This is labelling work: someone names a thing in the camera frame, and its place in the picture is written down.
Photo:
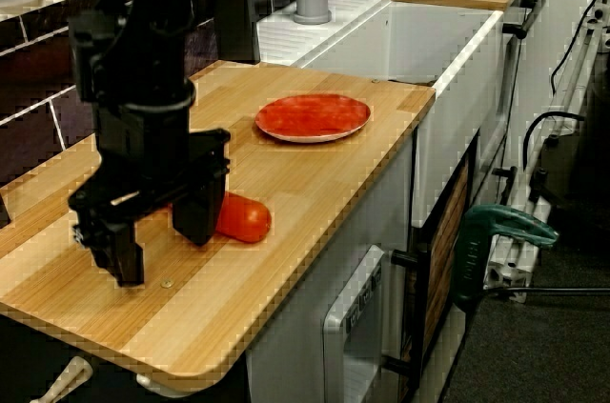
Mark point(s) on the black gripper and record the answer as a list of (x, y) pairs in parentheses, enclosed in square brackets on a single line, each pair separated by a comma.
[(143, 155)]

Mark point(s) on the red toy sausage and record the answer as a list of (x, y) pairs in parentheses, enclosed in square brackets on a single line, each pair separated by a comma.
[(243, 219)]

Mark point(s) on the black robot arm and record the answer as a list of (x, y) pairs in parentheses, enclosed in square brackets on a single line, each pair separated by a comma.
[(152, 17)]

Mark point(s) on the white kitchen cabinet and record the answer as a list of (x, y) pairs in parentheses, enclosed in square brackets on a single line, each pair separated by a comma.
[(295, 327)]

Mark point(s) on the red round plate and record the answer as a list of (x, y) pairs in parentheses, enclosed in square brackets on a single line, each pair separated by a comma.
[(312, 117)]

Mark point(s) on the grey dispenser panel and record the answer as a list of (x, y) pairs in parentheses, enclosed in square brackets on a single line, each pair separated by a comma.
[(333, 327)]

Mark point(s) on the black framed wicker door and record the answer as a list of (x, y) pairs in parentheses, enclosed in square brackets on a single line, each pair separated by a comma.
[(445, 255)]

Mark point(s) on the white sink unit with drainboard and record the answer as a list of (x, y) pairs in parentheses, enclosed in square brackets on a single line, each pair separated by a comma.
[(457, 146)]

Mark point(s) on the green bar clamp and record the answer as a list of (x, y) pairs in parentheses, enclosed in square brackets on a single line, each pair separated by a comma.
[(476, 250)]

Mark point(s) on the white oven cabinet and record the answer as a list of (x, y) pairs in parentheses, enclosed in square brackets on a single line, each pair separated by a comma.
[(524, 79)]

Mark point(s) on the black bulky object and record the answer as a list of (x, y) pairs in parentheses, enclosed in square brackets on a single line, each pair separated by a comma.
[(595, 160)]

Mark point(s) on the white bracket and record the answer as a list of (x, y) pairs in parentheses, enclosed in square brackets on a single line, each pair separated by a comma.
[(152, 384)]

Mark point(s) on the black hutch post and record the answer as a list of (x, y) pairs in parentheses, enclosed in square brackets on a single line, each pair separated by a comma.
[(236, 17)]

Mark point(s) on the aluminium frame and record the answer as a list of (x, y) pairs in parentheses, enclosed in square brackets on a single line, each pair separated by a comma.
[(505, 274)]

